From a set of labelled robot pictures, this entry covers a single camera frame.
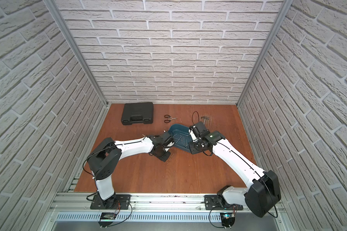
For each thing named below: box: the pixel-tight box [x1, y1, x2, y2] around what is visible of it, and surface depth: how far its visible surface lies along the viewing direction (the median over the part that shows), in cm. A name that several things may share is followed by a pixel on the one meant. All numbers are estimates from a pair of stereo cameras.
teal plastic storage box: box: [168, 123, 193, 153], surface depth 100 cm
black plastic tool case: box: [120, 102, 154, 126], surface depth 107 cm
